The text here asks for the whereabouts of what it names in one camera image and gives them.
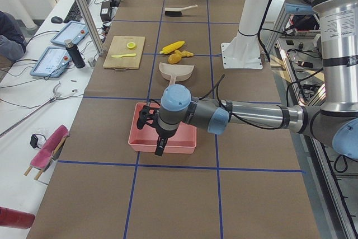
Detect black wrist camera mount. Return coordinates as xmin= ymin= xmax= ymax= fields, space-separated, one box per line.
xmin=136 ymin=99 xmax=161 ymax=130

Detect teach pendant tablet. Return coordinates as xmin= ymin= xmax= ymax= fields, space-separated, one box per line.
xmin=50 ymin=21 xmax=88 ymax=47
xmin=30 ymin=46 xmax=72 ymax=78

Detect yellow toy knife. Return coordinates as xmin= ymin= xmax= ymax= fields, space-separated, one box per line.
xmin=111 ymin=53 xmax=136 ymax=58

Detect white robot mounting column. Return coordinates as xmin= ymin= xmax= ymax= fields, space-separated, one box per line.
xmin=221 ymin=0 xmax=270 ymax=69

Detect wooden cutting board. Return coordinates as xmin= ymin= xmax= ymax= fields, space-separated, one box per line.
xmin=103 ymin=36 xmax=145 ymax=70

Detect pink plastic bin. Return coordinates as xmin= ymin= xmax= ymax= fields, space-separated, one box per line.
xmin=128 ymin=102 xmax=197 ymax=154

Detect far teach pendant tablet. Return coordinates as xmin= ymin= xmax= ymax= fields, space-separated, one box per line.
xmin=50 ymin=21 xmax=88 ymax=47

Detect beige plastic dustpan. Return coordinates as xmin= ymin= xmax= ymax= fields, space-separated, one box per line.
xmin=159 ymin=62 xmax=195 ymax=85

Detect beige hand brush black bristles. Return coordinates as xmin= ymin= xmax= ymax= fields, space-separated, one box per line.
xmin=164 ymin=4 xmax=198 ymax=17

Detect person in dark clothes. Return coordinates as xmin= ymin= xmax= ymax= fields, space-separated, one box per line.
xmin=1 ymin=11 xmax=26 ymax=62

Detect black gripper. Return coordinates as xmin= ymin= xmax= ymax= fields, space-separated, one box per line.
xmin=155 ymin=127 xmax=177 ymax=156

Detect pink cloth on wooden rack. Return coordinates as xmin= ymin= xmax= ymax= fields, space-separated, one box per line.
xmin=24 ymin=125 xmax=69 ymax=180

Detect orange toy potato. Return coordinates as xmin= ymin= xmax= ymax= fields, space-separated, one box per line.
xmin=168 ymin=53 xmax=182 ymax=64

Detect black keyboard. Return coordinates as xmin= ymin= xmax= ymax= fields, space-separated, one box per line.
xmin=63 ymin=2 xmax=82 ymax=23

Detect black water bottle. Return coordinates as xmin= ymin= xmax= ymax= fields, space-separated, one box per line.
xmin=64 ymin=39 xmax=86 ymax=68

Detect yellow toy lemon slice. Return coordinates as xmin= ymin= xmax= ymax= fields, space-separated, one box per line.
xmin=126 ymin=42 xmax=136 ymax=50

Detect red cylinder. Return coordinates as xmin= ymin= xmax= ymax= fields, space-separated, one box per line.
xmin=1 ymin=207 xmax=35 ymax=229

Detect aluminium frame post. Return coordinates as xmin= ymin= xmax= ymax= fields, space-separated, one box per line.
xmin=75 ymin=0 xmax=105 ymax=56

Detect metal reacher grabber stick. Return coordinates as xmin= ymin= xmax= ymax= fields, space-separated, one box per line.
xmin=1 ymin=82 xmax=61 ymax=137

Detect small black device with cable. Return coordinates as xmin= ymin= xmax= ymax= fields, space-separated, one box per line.
xmin=30 ymin=134 xmax=39 ymax=148

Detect black power adapter box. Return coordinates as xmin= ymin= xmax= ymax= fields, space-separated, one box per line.
xmin=100 ymin=1 xmax=112 ymax=22

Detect black computer mouse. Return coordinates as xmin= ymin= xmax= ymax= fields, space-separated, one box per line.
xmin=51 ymin=16 xmax=63 ymax=24

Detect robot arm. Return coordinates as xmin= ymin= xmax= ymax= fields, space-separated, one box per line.
xmin=153 ymin=0 xmax=357 ymax=158

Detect yellow toy corn cob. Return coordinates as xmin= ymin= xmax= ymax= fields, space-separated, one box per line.
xmin=159 ymin=41 xmax=185 ymax=54

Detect near teach pendant tablet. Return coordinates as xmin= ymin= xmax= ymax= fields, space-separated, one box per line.
xmin=30 ymin=46 xmax=72 ymax=78

